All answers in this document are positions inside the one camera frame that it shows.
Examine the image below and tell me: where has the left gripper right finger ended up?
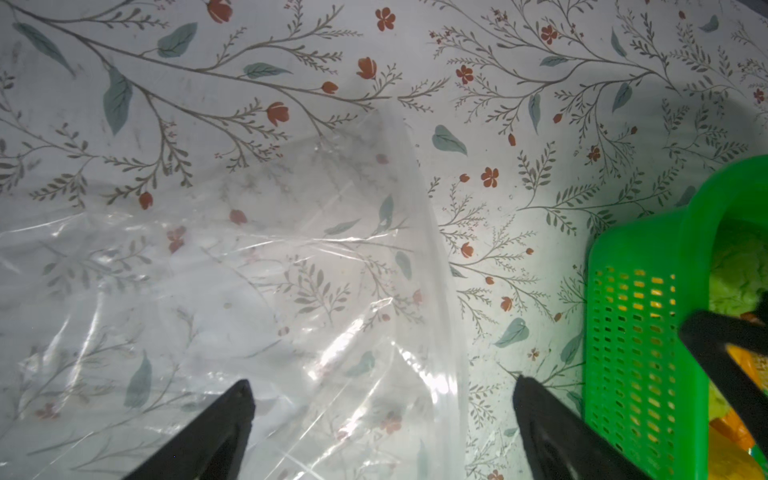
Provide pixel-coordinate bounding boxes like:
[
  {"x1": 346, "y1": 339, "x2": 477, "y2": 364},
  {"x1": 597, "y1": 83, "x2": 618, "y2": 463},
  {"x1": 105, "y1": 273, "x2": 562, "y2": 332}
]
[{"x1": 512, "y1": 376, "x2": 648, "y2": 480}]

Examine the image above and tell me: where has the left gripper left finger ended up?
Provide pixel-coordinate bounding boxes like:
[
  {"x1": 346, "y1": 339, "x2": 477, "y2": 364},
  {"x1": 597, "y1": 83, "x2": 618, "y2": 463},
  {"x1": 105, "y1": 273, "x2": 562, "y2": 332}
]
[{"x1": 127, "y1": 379, "x2": 256, "y2": 480}]

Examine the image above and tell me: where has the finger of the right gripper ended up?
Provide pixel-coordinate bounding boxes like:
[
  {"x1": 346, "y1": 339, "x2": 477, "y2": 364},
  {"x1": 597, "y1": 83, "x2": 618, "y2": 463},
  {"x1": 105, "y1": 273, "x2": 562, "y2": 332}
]
[{"x1": 679, "y1": 311, "x2": 767, "y2": 453}]

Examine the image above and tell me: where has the orange carrot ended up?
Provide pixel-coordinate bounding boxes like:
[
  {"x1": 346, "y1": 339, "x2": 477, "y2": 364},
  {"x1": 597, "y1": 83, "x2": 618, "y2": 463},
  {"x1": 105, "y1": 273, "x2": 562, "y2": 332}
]
[{"x1": 710, "y1": 344, "x2": 768, "y2": 451}]

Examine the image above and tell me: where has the clear zip top bag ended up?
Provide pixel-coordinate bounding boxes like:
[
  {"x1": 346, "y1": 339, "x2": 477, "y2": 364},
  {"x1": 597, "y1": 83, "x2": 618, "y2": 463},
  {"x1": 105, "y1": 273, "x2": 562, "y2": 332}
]
[{"x1": 1, "y1": 105, "x2": 466, "y2": 479}]

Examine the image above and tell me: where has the green cabbage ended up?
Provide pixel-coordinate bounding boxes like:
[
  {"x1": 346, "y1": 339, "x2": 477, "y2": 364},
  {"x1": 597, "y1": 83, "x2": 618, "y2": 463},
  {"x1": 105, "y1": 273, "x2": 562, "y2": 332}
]
[{"x1": 709, "y1": 221, "x2": 767, "y2": 317}]

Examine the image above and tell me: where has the green plastic basket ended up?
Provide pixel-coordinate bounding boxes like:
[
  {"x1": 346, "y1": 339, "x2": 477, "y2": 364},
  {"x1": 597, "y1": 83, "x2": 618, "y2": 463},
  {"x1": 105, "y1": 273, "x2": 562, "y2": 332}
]
[{"x1": 583, "y1": 156, "x2": 767, "y2": 479}]

